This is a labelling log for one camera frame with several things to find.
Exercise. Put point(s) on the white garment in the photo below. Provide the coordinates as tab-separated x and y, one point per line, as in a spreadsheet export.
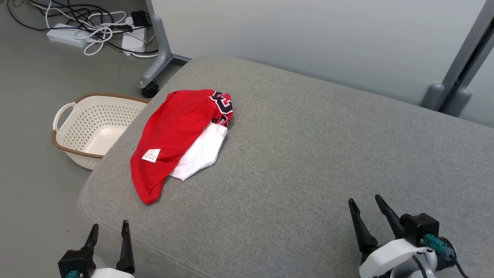
200	154

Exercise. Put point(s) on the black power adapter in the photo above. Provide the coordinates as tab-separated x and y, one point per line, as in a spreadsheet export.
139	18

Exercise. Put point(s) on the grey partition post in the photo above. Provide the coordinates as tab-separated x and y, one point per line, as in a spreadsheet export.
467	50

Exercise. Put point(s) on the short white power strip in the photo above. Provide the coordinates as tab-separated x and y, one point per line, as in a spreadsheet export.
133	43

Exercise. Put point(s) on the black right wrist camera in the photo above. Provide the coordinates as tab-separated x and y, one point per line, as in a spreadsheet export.
418	227

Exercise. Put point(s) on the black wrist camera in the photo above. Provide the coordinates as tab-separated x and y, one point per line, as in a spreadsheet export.
418	227
77	260

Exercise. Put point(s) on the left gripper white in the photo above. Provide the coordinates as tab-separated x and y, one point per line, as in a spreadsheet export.
112	274

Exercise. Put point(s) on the black caster wheel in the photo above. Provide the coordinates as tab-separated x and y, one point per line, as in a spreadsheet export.
149	90

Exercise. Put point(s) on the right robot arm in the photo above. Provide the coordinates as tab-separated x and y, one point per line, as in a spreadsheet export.
428	266

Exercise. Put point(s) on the red jersey with black number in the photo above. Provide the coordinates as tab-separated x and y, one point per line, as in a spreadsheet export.
173	127

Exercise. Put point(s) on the long white power strip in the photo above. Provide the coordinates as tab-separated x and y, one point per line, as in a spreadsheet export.
63	34

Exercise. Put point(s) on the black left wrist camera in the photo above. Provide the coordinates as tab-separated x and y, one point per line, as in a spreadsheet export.
77	260

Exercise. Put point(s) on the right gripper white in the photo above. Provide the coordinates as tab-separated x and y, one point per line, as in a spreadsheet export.
382	262

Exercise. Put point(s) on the grey partition leg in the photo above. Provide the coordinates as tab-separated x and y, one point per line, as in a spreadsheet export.
164	50

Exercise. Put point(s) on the beige perforated laundry basket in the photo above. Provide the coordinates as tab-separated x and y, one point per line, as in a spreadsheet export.
104	135

